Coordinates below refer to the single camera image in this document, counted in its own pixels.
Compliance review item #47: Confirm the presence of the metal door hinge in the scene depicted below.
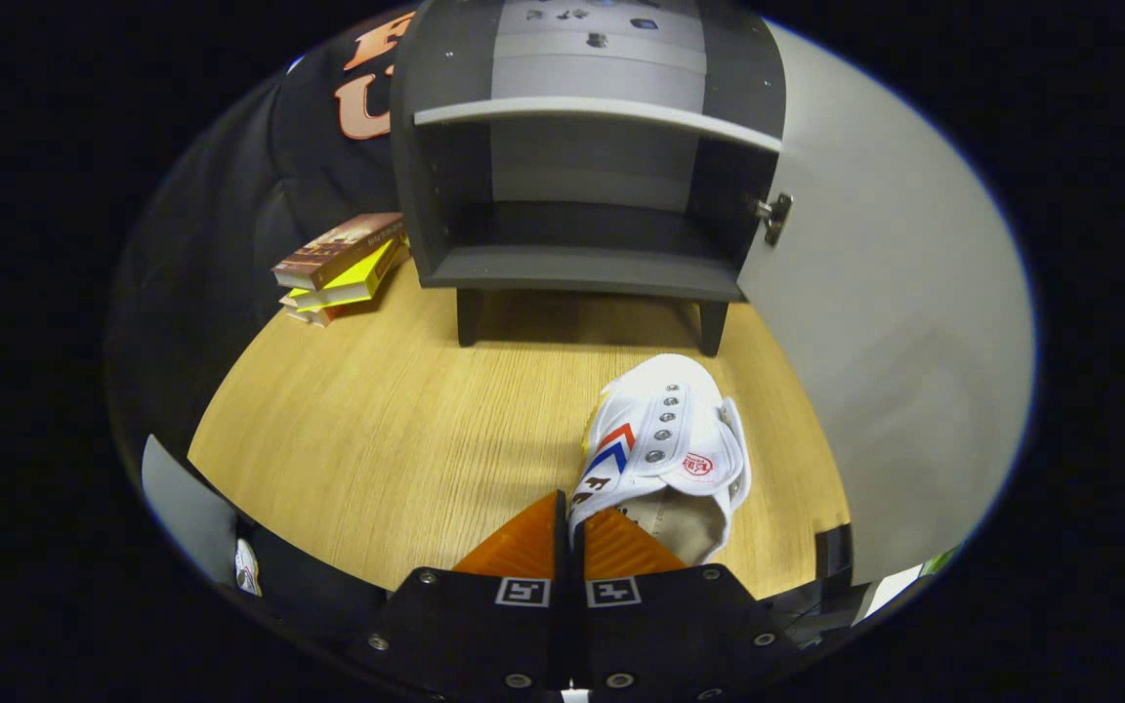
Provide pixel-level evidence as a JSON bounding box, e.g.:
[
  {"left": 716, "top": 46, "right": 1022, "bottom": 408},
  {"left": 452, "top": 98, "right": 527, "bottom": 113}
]
[{"left": 756, "top": 192, "right": 794, "bottom": 247}]

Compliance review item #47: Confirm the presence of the black backdrop cloth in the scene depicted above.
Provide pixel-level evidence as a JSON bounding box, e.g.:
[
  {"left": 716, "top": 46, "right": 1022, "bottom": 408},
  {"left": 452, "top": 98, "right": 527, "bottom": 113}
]
[{"left": 104, "top": 10, "right": 417, "bottom": 470}]

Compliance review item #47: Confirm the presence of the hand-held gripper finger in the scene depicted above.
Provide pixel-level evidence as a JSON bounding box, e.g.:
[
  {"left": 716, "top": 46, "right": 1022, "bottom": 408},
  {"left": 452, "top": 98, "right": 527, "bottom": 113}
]
[
  {"left": 348, "top": 490, "right": 568, "bottom": 703},
  {"left": 572, "top": 506, "right": 803, "bottom": 703}
]

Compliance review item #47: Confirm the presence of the brown book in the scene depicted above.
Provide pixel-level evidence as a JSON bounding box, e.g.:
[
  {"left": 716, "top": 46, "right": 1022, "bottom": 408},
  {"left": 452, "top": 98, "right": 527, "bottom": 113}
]
[{"left": 271, "top": 213, "right": 407, "bottom": 291}]

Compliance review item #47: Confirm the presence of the white canvas shoe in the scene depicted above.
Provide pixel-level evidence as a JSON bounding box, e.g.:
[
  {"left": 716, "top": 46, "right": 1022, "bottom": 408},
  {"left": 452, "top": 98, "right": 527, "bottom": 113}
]
[{"left": 567, "top": 353, "right": 752, "bottom": 567}]

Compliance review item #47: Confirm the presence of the dark grey shoe cabinet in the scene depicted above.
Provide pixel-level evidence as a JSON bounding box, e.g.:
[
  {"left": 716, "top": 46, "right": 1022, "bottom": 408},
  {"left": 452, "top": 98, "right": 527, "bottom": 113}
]
[{"left": 390, "top": 0, "right": 788, "bottom": 357}]

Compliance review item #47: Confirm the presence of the yellow book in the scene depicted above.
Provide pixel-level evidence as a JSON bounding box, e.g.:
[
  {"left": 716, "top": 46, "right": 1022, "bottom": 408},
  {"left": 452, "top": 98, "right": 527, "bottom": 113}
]
[{"left": 279, "top": 239, "right": 410, "bottom": 311}]

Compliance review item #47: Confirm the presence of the beige shoe cabinet door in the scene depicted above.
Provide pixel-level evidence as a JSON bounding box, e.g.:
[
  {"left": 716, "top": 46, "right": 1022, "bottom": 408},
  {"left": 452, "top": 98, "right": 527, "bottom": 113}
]
[{"left": 736, "top": 20, "right": 1037, "bottom": 587}]

